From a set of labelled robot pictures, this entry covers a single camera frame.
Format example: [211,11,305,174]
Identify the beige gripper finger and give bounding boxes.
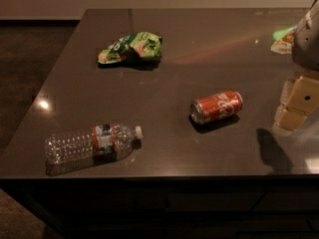
[274,71,319,131]

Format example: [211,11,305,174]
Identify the red coke can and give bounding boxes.
[189,91,243,124]

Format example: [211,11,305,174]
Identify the green white snack bag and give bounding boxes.
[270,26,297,55]

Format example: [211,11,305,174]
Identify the dark cabinet drawers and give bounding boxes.
[1,179,319,239]

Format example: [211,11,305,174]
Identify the green chip bag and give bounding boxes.
[98,32,162,65]

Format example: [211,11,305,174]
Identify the clear plastic water bottle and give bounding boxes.
[45,123,143,165]

